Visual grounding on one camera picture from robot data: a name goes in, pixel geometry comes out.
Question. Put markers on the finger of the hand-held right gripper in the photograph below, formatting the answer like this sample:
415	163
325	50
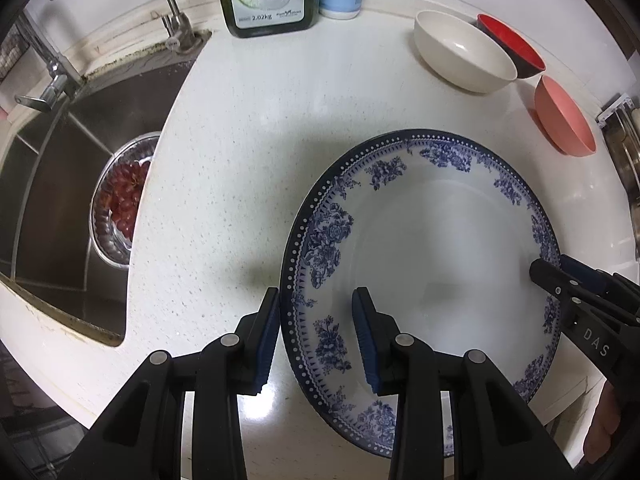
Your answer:
580	269
547	277

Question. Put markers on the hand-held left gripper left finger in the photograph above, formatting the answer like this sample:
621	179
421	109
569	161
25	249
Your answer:
267	340

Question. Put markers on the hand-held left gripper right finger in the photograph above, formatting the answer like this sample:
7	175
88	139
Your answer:
362	340

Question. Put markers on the blue floral white plate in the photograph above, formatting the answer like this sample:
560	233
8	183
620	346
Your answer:
440	240

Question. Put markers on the pink bowl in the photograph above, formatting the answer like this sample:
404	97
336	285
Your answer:
562	115

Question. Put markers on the red and black bowl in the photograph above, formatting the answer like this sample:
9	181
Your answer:
515	42

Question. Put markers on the white bowl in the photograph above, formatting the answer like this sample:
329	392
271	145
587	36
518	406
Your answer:
460	55

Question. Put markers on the person's right hand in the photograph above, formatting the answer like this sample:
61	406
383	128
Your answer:
602	430

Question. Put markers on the steel cooking pot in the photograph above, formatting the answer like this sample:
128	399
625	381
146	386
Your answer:
630	170

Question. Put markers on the white pot shelf rack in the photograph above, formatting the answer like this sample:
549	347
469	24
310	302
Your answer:
617	107

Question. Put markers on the steel basin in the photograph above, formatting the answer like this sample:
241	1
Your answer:
107	245

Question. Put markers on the pile of red grapes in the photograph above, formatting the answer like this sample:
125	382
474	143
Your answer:
127	195

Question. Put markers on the steel kitchen sink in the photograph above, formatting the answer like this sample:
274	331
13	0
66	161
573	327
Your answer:
55	175

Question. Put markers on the thin gooseneck faucet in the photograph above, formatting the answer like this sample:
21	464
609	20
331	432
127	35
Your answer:
175	30

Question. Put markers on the large steel kitchen faucet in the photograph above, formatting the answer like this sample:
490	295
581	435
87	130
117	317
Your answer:
55	80

